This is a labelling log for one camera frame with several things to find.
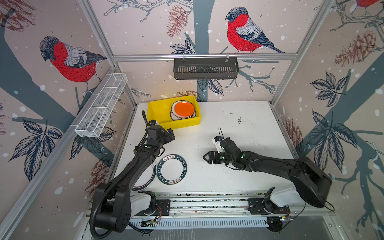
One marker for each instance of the aluminium frame crossbar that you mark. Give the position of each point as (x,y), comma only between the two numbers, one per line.
(154,58)

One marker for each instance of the white plate green lettered rim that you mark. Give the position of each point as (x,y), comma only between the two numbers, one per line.
(172,169)

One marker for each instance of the white plate green red rim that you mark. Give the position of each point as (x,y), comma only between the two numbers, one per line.
(146,178)

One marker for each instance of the orange plate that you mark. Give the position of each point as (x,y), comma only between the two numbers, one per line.
(183,109)

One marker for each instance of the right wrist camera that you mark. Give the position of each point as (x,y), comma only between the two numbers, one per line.
(217,142)

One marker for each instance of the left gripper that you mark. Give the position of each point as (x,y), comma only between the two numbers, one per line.
(165,134)

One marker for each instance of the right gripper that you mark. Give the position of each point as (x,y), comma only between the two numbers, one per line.
(211,155)

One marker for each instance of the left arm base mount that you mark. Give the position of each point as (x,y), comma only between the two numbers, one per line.
(162,209)

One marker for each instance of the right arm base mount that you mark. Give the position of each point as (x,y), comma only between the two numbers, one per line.
(265,206)

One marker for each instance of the black hanging basket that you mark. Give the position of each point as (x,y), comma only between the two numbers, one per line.
(206,69)

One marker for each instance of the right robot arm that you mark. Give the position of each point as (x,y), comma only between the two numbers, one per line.
(311,183)

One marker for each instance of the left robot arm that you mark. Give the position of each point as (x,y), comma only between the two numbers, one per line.
(111,209)

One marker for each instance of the white wire mesh basket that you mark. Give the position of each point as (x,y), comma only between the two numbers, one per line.
(98,113)

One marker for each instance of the white plate black clover pattern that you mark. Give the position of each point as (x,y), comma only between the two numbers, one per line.
(176,118)

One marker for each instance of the yellow plastic bin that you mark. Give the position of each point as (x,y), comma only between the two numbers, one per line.
(160,111)

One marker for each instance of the aluminium rail base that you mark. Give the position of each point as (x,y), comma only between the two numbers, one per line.
(210,211)

